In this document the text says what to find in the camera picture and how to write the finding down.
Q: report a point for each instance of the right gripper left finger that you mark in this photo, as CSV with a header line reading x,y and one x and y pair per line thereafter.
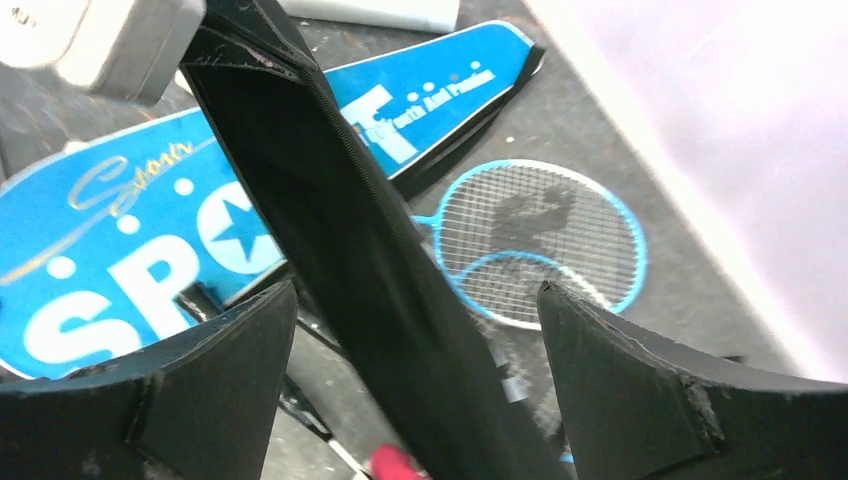
x,y
198,405

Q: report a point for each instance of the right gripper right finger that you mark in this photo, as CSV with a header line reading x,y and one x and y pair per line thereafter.
x,y
638,405

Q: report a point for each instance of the black Crossway racket bag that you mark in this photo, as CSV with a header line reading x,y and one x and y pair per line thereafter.
x,y
349,238

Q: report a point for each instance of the white shuttlecock tube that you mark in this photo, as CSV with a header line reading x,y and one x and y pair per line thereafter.
x,y
433,16

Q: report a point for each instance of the blue badminton racket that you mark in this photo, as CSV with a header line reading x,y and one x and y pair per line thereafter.
x,y
540,208
503,286

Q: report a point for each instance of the blue Sport racket bag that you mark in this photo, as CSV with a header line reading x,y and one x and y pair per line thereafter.
x,y
96,243

